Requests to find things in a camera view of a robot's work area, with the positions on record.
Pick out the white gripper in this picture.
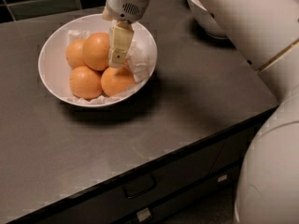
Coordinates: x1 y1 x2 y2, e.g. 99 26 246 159
103 0 150 68

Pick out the orange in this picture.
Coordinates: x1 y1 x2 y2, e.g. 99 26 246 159
65 39 85 69
82 32 110 71
69 66 103 100
101 66 135 96

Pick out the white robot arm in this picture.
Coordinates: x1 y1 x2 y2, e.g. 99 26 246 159
199 0 299 224

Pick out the white paper liner in bowl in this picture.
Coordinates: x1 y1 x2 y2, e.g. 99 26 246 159
63 27 157 107

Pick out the white bowl with oranges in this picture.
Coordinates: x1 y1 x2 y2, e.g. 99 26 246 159
38 14 148 105

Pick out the white bowl with strawberries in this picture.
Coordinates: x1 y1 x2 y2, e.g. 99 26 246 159
187 0 227 39

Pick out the dark upper drawer front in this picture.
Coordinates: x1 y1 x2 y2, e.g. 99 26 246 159
9 141 224 224

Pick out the dark drawer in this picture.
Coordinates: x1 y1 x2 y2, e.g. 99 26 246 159
9 141 224 224
211 124 260 173
113 161 240 224

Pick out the dark right drawer front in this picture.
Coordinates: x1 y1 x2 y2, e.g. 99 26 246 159
211 124 260 173

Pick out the dark lower drawer front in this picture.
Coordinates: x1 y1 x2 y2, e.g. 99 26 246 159
113 161 240 224

